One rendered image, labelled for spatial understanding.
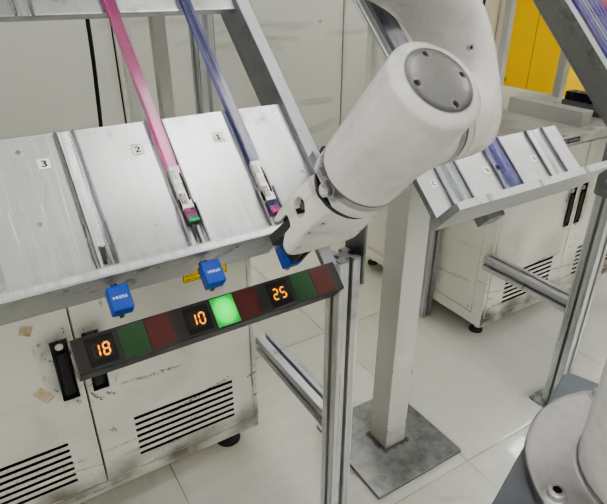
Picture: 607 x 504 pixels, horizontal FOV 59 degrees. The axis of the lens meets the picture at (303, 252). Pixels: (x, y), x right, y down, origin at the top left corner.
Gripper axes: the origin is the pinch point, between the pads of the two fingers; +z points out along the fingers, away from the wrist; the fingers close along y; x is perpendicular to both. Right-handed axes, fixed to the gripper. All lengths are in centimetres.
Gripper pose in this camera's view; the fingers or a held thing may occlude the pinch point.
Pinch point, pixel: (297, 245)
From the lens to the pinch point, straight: 68.1
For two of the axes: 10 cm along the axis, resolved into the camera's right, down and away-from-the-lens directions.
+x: -3.9, -8.9, 2.5
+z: -3.5, 3.9, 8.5
